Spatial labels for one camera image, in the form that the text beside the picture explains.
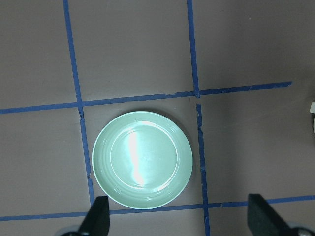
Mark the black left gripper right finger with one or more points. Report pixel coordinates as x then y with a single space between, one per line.
262 219

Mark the green plate left side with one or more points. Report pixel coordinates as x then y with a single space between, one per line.
142 160

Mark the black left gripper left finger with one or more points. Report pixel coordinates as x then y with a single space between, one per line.
97 220

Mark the cream rice cooker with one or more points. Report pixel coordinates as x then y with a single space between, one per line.
312 111

